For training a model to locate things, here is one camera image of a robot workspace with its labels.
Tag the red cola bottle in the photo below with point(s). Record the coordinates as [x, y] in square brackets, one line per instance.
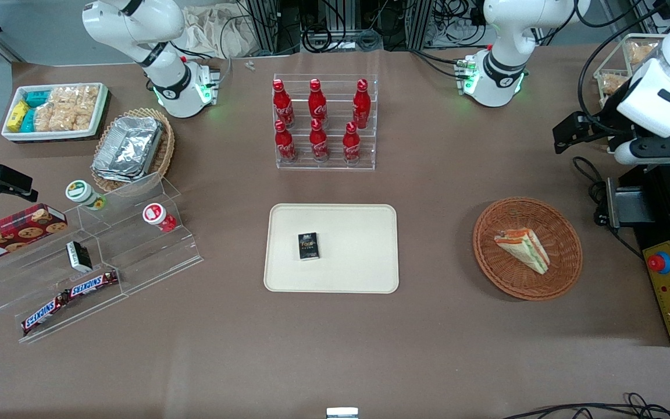
[318, 144]
[282, 105]
[361, 106]
[284, 144]
[317, 105]
[350, 145]

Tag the wrapped bread pieces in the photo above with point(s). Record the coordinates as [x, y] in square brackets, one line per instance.
[640, 53]

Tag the clear rice cracker bag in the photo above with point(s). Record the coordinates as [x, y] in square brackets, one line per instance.
[59, 119]
[76, 97]

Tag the green lid cup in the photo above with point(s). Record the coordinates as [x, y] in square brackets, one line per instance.
[81, 192]

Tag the white rectangular snack bin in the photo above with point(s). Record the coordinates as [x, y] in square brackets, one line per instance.
[56, 135]

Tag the stacked aluminium foil trays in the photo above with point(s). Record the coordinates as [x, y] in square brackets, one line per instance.
[128, 148]

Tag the yellow snack pack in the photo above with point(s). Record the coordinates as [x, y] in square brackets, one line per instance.
[17, 116]

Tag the red lid cup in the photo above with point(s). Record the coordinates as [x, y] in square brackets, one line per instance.
[154, 214]

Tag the aluminium frame post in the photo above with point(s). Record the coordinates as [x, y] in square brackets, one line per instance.
[421, 23]
[265, 26]

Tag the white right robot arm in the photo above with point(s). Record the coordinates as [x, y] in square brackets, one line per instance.
[137, 23]

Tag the small white silver object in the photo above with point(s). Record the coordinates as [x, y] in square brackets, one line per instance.
[342, 413]

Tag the triangular sandwich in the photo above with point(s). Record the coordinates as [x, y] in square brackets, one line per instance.
[524, 247]

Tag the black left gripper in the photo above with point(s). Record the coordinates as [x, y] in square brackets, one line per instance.
[607, 124]

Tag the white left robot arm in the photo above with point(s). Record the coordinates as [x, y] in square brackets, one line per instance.
[509, 29]

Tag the Snickers chocolate bar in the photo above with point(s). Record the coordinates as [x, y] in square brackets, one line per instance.
[44, 313]
[93, 284]

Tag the teal snack pack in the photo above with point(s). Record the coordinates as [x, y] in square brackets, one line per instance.
[28, 121]
[37, 98]

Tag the small black printed box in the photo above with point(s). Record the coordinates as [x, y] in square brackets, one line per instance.
[308, 246]

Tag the clear acrylic step shelf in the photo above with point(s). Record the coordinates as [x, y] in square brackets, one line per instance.
[137, 256]

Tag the clear acrylic bottle rack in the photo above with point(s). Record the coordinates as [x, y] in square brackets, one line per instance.
[335, 148]

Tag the grey metal bracket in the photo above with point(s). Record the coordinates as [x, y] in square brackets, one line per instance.
[628, 203]

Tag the beige cloth bag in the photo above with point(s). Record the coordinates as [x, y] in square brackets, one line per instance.
[213, 32]

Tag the beige plastic tray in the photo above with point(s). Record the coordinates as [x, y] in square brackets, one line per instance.
[352, 256]

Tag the light wicker basket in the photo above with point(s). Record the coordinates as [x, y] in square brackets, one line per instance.
[166, 151]

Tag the small black white box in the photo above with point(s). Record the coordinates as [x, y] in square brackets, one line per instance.
[79, 256]

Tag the brown wicker basket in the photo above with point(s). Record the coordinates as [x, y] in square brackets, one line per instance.
[498, 273]

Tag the red tartan cookie box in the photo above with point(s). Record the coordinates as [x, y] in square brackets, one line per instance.
[15, 234]

